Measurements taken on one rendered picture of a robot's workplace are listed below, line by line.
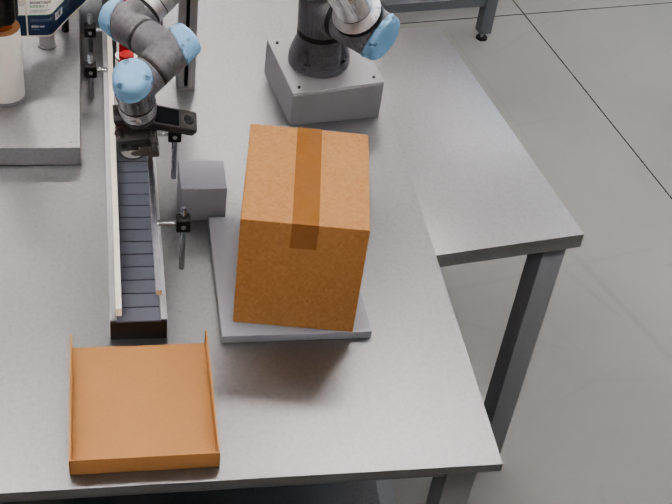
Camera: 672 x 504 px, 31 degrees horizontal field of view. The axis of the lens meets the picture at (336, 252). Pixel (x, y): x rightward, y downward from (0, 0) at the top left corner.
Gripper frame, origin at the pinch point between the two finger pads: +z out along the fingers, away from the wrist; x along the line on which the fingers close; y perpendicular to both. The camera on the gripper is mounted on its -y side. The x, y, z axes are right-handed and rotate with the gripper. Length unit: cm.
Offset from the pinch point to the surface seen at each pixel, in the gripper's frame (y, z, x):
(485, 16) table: -127, 182, -128
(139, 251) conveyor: 5.1, -4.7, 24.2
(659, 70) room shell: -197, 191, -102
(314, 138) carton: -32.2, -19.0, 9.1
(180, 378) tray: -1, -14, 54
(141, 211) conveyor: 4.4, 1.4, 13.2
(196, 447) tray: -3, -22, 69
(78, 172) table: 18.4, 13.6, -2.5
